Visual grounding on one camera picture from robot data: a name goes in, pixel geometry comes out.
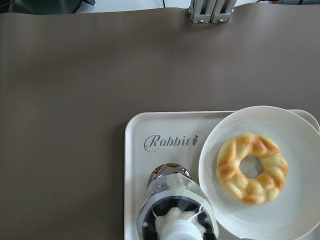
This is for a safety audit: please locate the tea bottle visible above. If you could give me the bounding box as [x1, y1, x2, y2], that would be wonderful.
[136, 163, 219, 240]

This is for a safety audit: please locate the white round plate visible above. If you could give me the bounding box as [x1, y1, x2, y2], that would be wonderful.
[198, 106, 320, 240]

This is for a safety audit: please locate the braided ring bread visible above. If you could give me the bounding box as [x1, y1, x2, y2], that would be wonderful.
[216, 132, 289, 205]

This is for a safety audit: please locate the aluminium frame post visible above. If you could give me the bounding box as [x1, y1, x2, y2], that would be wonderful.
[188, 0, 237, 24]

